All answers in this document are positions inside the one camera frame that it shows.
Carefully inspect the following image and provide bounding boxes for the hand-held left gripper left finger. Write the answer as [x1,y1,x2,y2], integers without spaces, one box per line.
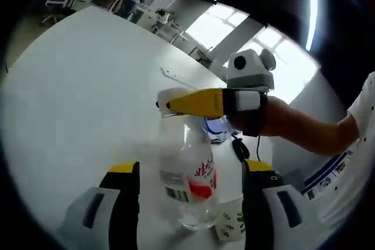
[58,161,141,250]

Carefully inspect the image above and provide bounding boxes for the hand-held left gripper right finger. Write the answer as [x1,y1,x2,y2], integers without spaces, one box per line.
[241,159,321,250]

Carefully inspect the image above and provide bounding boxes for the blue tissue pack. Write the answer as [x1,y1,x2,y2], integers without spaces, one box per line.
[204,116,235,145]

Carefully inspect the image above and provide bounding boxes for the white paper cup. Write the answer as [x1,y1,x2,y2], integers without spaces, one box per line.
[214,196,246,241]

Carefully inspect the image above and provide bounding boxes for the clear plastic water bottle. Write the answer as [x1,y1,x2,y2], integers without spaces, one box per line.
[156,87,219,231]

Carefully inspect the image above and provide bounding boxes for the person's right hand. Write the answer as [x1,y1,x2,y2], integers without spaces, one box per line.
[259,96,296,139]

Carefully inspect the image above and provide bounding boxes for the large window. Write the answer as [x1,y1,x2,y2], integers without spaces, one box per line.
[251,27,319,104]
[184,4,248,48]

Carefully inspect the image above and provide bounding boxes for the ceiling light strip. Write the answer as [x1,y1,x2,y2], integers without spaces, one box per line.
[304,0,319,52]

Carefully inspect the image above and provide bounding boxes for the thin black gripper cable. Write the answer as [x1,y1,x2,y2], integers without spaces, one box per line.
[255,135,262,163]

